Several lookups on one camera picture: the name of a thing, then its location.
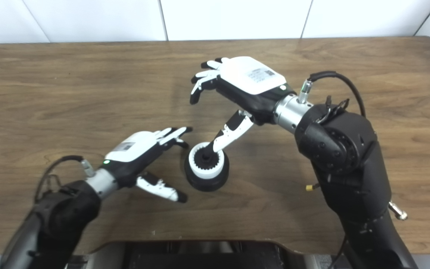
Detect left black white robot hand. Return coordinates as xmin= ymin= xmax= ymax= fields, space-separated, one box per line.
xmin=103 ymin=126 xmax=193 ymax=203

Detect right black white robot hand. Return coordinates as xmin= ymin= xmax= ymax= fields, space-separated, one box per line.
xmin=190 ymin=56 xmax=296 ymax=153

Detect white plastic ring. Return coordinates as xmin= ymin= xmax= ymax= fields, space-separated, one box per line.
xmin=188 ymin=142 xmax=225 ymax=180

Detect round black plastic part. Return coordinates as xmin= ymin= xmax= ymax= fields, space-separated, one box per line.
xmin=184 ymin=144 xmax=230 ymax=192

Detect black robot torso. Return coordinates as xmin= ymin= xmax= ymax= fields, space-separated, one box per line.
xmin=66 ymin=240 xmax=335 ymax=269

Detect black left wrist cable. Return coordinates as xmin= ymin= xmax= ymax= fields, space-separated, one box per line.
xmin=34 ymin=155 xmax=96 ymax=204

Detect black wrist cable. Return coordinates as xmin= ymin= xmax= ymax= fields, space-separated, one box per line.
xmin=34 ymin=155 xmax=96 ymax=204
xmin=297 ymin=71 xmax=367 ymax=118

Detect thin left wrist wires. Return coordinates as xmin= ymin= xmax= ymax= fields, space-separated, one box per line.
xmin=36 ymin=174 xmax=63 ymax=195

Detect thin wrist wires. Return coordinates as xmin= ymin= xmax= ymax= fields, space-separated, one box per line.
xmin=36 ymin=174 xmax=63 ymax=195
xmin=322 ymin=95 xmax=350 ymax=121

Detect thin right wrist wires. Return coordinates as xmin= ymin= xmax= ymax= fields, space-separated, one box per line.
xmin=322 ymin=95 xmax=350 ymax=121

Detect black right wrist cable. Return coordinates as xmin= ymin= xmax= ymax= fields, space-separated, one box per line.
xmin=297 ymin=71 xmax=367 ymax=118

